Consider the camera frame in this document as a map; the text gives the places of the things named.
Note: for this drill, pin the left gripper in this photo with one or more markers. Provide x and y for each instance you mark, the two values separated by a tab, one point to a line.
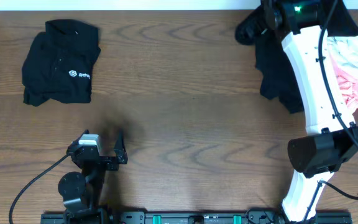
119	156

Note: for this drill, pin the black velvet garment with buttons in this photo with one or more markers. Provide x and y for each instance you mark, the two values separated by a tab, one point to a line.
272	71

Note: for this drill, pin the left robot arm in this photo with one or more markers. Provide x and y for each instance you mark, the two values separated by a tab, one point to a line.
81	190

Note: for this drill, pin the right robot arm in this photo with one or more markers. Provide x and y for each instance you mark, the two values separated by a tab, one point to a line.
303	28

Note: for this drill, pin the folded black polo shirt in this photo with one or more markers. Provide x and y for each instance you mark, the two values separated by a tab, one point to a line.
60	63

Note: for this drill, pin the pink and white garment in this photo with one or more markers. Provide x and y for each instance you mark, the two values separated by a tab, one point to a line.
344	56

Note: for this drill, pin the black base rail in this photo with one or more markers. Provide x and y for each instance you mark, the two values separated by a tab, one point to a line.
249	217

